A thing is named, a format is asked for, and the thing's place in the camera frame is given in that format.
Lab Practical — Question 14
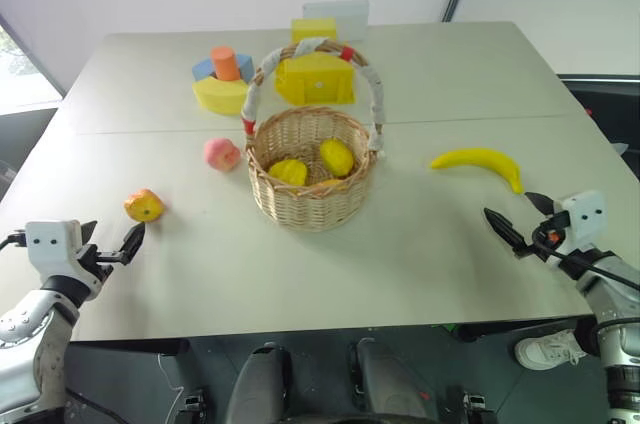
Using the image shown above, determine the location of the orange yellow apple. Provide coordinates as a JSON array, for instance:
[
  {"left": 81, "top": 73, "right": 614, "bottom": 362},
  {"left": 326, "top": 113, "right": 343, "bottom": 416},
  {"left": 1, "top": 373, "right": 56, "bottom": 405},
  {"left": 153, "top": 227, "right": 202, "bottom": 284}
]
[{"left": 124, "top": 188, "right": 165, "bottom": 224}]

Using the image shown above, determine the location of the dark rounded shape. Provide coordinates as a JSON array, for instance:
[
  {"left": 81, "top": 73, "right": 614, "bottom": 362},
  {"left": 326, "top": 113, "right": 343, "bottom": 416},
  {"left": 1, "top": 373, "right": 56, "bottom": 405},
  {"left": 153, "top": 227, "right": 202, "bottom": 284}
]
[
  {"left": 223, "top": 342, "right": 294, "bottom": 424},
  {"left": 348, "top": 337, "right": 442, "bottom": 424}
]

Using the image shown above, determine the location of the yellow banana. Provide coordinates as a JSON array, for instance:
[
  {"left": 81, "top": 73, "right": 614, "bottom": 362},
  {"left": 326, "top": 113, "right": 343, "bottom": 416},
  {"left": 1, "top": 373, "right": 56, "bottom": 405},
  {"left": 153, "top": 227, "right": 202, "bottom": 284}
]
[{"left": 431, "top": 147, "right": 526, "bottom": 195}]

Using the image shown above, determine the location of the wicker basket with handle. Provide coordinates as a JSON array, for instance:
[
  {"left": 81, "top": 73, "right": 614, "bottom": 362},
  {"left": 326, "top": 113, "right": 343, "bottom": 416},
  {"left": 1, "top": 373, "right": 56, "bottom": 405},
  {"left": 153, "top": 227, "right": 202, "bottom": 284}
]
[{"left": 241, "top": 36, "right": 387, "bottom": 233}]

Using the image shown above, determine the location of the blue arc foam block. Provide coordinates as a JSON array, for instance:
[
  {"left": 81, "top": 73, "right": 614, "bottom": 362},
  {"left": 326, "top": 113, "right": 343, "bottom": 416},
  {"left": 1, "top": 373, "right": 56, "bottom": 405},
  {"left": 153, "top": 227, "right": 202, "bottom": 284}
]
[{"left": 192, "top": 53, "right": 256, "bottom": 84}]

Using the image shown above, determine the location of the white box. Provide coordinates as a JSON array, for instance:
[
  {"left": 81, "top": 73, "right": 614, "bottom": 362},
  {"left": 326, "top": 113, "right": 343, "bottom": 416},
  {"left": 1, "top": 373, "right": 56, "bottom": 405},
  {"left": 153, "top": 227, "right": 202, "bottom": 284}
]
[{"left": 302, "top": 0, "right": 371, "bottom": 43}]

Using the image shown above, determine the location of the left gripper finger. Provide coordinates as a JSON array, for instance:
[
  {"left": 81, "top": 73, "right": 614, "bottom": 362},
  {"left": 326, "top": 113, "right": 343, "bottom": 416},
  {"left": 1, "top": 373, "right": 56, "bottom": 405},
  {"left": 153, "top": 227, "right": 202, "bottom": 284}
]
[
  {"left": 96, "top": 223, "right": 147, "bottom": 266},
  {"left": 79, "top": 219, "right": 99, "bottom": 247}
]

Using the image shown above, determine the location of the pink peach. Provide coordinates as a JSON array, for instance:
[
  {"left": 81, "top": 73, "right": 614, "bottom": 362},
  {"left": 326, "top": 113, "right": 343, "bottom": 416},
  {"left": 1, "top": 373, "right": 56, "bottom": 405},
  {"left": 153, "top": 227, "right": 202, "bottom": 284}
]
[{"left": 203, "top": 137, "right": 243, "bottom": 173}]

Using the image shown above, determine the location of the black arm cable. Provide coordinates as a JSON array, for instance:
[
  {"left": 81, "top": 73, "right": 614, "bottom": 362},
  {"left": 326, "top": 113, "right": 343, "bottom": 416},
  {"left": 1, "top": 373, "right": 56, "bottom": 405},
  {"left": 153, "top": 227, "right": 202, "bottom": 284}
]
[
  {"left": 0, "top": 228, "right": 28, "bottom": 252},
  {"left": 530, "top": 224, "right": 640, "bottom": 291}
]

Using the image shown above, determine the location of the yellow arc foam block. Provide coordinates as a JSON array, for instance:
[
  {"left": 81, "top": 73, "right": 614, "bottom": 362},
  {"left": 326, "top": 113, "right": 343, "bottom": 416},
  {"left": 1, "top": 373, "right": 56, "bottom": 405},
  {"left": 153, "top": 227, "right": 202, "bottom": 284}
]
[{"left": 191, "top": 75, "right": 251, "bottom": 117}]

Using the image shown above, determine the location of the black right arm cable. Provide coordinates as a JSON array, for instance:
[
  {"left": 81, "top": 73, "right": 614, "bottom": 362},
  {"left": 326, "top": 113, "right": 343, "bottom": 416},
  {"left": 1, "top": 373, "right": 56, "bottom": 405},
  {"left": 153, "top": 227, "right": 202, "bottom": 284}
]
[{"left": 530, "top": 224, "right": 640, "bottom": 291}]

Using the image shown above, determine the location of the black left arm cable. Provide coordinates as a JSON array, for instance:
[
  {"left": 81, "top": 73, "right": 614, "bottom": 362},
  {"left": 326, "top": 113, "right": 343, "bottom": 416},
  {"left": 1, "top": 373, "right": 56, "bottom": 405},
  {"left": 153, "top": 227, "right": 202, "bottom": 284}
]
[{"left": 0, "top": 228, "right": 28, "bottom": 252}]

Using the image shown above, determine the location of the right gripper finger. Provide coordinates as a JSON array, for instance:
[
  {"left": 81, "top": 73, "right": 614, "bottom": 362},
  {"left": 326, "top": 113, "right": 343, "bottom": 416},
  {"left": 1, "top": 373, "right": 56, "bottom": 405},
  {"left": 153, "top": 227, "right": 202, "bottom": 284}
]
[
  {"left": 483, "top": 207, "right": 533, "bottom": 260},
  {"left": 524, "top": 191, "right": 555, "bottom": 218}
]

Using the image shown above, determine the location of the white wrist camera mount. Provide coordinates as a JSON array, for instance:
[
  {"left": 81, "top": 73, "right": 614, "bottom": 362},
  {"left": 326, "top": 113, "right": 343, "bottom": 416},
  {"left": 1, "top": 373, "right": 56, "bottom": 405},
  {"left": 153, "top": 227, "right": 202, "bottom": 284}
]
[
  {"left": 24, "top": 219, "right": 104, "bottom": 301},
  {"left": 551, "top": 189, "right": 609, "bottom": 258}
]

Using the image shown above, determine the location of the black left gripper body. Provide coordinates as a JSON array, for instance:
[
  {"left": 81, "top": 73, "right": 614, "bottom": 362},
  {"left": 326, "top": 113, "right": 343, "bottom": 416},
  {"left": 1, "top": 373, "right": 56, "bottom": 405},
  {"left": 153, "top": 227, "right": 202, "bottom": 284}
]
[{"left": 74, "top": 242, "right": 116, "bottom": 288}]

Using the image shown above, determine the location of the yellow oval lemon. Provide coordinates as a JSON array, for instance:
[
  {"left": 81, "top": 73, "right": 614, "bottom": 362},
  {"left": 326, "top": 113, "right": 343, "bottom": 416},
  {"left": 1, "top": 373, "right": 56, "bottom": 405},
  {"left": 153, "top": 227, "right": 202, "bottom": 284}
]
[{"left": 319, "top": 138, "right": 356, "bottom": 178}]

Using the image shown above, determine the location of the yellow foam cube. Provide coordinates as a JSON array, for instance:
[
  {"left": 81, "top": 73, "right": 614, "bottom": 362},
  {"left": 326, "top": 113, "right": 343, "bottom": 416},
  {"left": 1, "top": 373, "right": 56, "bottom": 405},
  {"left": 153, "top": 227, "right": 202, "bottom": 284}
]
[{"left": 290, "top": 17, "right": 339, "bottom": 44}]

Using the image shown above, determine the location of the orange foam cylinder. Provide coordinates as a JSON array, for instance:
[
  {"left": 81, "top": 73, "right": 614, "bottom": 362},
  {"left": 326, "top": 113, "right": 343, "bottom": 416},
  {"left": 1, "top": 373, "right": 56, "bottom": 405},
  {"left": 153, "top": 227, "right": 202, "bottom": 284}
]
[{"left": 210, "top": 46, "right": 242, "bottom": 83}]

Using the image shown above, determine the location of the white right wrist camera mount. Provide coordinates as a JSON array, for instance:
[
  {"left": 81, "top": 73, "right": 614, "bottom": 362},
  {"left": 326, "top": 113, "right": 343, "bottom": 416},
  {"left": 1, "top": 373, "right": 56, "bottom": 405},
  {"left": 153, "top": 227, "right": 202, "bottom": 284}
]
[{"left": 551, "top": 189, "right": 609, "bottom": 258}]

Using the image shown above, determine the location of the white sneaker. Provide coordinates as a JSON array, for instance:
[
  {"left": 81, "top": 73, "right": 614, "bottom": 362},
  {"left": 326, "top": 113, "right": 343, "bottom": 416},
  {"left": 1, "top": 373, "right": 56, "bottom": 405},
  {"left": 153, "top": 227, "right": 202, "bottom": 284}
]
[{"left": 514, "top": 327, "right": 587, "bottom": 371}]

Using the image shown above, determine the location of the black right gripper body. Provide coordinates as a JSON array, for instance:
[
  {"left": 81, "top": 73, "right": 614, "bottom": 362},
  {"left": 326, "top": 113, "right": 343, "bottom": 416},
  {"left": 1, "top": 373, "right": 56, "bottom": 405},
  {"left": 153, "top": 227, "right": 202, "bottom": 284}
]
[{"left": 529, "top": 210, "right": 572, "bottom": 261}]

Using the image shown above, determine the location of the large yellow foam block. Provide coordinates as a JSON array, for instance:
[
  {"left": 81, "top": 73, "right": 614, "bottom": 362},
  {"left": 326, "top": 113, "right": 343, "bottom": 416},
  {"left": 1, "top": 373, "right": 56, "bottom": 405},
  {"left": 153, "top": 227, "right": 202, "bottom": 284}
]
[{"left": 274, "top": 53, "right": 358, "bottom": 107}]

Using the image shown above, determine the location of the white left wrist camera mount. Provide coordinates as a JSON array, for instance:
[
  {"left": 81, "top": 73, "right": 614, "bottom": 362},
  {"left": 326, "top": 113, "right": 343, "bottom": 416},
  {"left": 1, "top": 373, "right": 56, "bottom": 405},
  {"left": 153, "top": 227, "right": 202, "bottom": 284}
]
[{"left": 24, "top": 219, "right": 104, "bottom": 301}]

